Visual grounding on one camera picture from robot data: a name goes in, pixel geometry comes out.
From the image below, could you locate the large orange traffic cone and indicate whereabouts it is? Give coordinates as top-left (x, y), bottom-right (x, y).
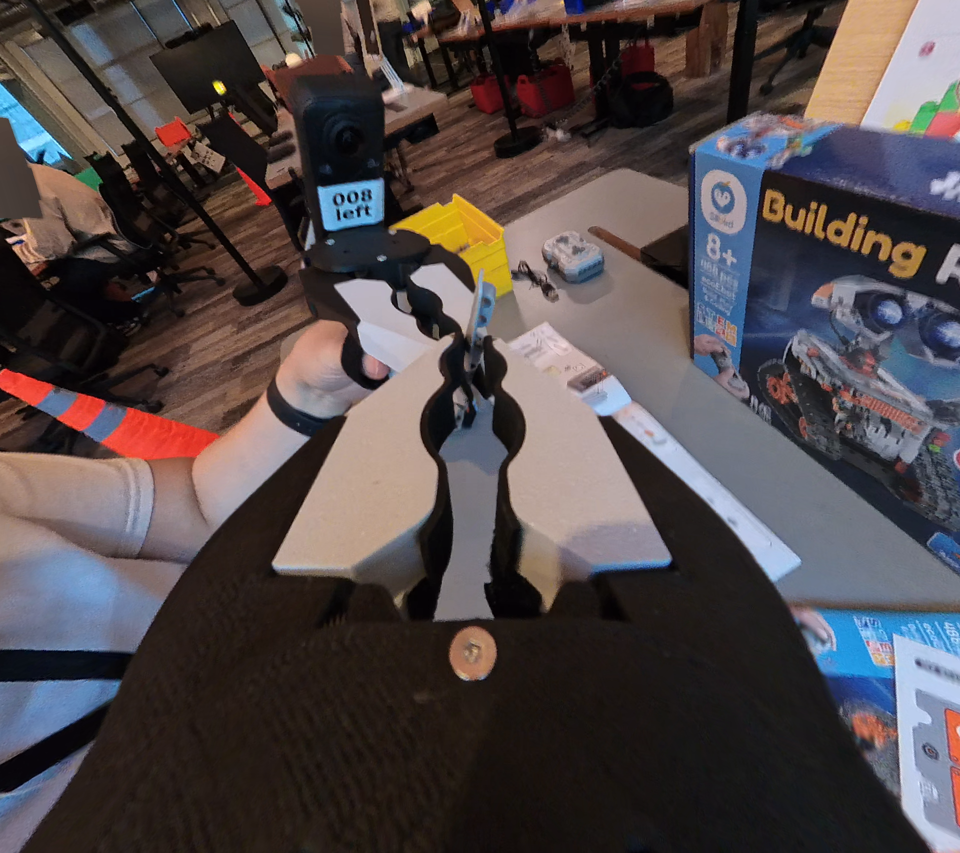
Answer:
top-left (0, 369), bottom-right (219, 460)

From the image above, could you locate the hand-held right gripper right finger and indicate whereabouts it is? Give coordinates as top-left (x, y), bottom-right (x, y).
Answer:
top-left (476, 335), bottom-right (672, 614)

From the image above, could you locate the large white printed box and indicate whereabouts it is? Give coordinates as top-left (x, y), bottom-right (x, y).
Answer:
top-left (806, 0), bottom-right (960, 138)

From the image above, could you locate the black wristband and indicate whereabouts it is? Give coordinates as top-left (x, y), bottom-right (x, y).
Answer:
top-left (264, 376), bottom-right (339, 439)

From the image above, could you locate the black office chair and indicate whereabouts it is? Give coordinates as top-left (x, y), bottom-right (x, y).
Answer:
top-left (82, 144), bottom-right (226, 295)
top-left (0, 245), bottom-right (170, 415)
top-left (757, 0), bottom-right (852, 97)

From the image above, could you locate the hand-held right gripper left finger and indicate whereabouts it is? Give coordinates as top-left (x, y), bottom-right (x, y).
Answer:
top-left (271, 335), bottom-right (472, 618)

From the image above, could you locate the blue building set box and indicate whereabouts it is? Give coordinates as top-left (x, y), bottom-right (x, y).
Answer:
top-left (688, 114), bottom-right (960, 577)

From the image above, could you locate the black USB cable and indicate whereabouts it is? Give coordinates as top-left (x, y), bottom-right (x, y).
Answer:
top-left (513, 259), bottom-right (561, 303)

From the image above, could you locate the black flat screen monitor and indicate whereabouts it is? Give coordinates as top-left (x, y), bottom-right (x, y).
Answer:
top-left (148, 19), bottom-right (269, 116)

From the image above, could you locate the grey desk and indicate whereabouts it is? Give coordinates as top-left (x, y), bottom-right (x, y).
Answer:
top-left (390, 169), bottom-right (960, 610)

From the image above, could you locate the grey remote control unit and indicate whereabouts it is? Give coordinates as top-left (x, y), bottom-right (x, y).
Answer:
top-left (541, 230), bottom-right (605, 284)

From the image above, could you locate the person's left hand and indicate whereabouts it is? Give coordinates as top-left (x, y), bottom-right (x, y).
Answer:
top-left (273, 320), bottom-right (393, 421)

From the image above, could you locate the white instruction booklet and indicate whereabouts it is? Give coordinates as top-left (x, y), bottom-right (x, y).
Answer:
top-left (506, 322), bottom-right (804, 583)

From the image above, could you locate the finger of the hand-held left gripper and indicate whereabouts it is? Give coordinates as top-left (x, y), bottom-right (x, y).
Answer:
top-left (333, 279), bottom-right (466, 374)

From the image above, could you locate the black bag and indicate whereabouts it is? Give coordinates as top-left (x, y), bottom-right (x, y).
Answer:
top-left (606, 70), bottom-right (675, 129)

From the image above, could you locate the black light stand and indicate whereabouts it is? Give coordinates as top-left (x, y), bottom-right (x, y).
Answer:
top-left (0, 0), bottom-right (290, 308)
top-left (448, 0), bottom-right (543, 159)

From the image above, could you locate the black shoulder strap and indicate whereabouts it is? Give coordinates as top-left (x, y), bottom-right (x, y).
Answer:
top-left (0, 649), bottom-right (135, 794)

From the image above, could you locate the person's left forearm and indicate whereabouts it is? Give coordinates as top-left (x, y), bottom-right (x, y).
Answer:
top-left (142, 410), bottom-right (350, 565)

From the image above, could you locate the long wooden desk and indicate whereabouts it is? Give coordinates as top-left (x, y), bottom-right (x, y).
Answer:
top-left (408, 0), bottom-right (849, 127)

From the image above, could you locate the blue cover manual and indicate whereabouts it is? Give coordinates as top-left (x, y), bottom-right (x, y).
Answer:
top-left (795, 605), bottom-right (960, 802)

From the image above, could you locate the yellow plastic bin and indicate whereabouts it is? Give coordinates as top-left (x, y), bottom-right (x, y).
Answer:
top-left (390, 193), bottom-right (515, 299)

